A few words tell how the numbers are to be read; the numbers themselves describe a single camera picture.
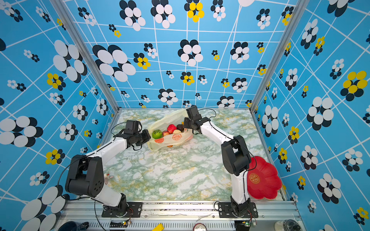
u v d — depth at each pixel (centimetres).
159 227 69
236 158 52
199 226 60
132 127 72
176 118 95
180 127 103
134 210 73
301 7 68
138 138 79
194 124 71
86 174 45
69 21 73
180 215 72
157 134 97
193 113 74
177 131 99
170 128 102
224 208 74
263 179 84
